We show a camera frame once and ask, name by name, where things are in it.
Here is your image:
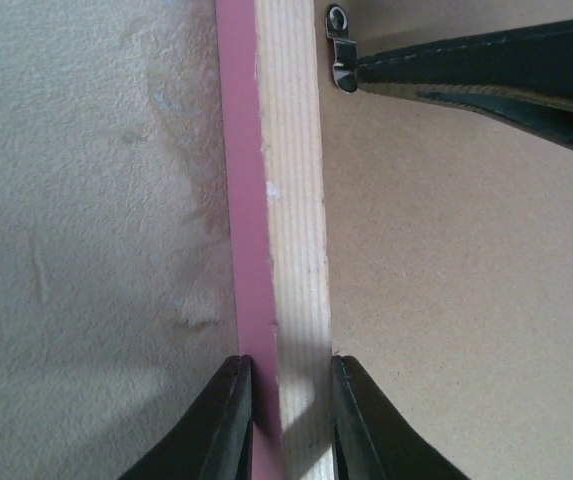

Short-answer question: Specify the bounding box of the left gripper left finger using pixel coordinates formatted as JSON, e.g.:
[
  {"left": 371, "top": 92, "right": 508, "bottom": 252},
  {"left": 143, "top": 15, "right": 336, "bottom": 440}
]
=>
[{"left": 121, "top": 355, "right": 253, "bottom": 480}]

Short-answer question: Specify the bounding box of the pink picture frame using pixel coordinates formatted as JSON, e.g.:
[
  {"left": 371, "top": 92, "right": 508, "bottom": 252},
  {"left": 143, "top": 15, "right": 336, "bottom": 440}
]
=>
[{"left": 216, "top": 1, "right": 335, "bottom": 479}]

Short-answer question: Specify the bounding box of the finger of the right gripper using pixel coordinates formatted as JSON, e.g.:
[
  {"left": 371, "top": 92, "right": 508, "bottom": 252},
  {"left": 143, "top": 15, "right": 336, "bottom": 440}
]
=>
[{"left": 355, "top": 20, "right": 573, "bottom": 151}]

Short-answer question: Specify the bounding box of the brown cardboard backing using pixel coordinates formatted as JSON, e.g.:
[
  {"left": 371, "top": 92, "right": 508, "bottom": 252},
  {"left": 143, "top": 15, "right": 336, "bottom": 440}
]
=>
[{"left": 312, "top": 0, "right": 573, "bottom": 480}]

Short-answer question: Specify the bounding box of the metal frame turn clip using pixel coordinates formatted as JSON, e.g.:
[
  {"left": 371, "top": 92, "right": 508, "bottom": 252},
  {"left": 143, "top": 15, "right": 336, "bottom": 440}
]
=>
[{"left": 324, "top": 3, "right": 358, "bottom": 94}]

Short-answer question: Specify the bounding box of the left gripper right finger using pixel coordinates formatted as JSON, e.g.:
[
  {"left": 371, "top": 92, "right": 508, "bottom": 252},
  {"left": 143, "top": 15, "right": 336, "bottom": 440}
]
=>
[{"left": 331, "top": 355, "right": 466, "bottom": 480}]

